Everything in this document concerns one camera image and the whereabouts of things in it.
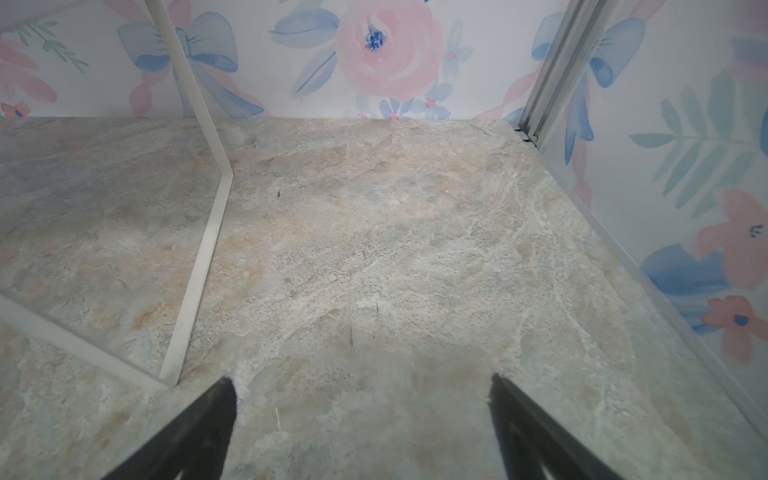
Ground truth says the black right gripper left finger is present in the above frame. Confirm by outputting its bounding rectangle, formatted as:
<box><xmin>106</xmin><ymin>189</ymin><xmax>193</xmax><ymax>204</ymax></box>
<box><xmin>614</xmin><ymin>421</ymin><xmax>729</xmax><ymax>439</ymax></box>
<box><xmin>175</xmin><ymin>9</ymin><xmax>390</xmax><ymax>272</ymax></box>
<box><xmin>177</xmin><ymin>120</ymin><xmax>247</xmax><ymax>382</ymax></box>
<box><xmin>105</xmin><ymin>376</ymin><xmax>237</xmax><ymax>479</ymax></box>

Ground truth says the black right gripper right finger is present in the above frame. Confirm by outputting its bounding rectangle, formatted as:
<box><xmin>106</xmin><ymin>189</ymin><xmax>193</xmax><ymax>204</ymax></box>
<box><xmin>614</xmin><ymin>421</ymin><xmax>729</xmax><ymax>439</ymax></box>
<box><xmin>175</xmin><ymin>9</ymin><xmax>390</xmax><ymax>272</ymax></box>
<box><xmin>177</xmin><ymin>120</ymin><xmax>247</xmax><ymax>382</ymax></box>
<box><xmin>488</xmin><ymin>373</ymin><xmax>621</xmax><ymax>480</ymax></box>

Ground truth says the white-framed wooden two-tier shelf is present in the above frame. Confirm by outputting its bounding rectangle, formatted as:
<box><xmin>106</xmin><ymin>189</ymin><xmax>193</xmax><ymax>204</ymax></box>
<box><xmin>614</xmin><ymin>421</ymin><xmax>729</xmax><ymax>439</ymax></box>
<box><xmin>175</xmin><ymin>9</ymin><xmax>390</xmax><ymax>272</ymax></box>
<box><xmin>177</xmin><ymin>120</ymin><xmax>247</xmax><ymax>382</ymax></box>
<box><xmin>0</xmin><ymin>0</ymin><xmax>235</xmax><ymax>391</ymax></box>

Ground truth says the aluminium corner post right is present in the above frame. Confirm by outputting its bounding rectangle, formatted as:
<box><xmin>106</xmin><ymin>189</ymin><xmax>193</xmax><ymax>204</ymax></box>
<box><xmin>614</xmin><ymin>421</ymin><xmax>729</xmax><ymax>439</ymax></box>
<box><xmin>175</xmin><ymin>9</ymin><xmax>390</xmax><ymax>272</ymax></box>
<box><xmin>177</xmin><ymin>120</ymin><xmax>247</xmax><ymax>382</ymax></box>
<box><xmin>517</xmin><ymin>0</ymin><xmax>618</xmax><ymax>148</ymax></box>

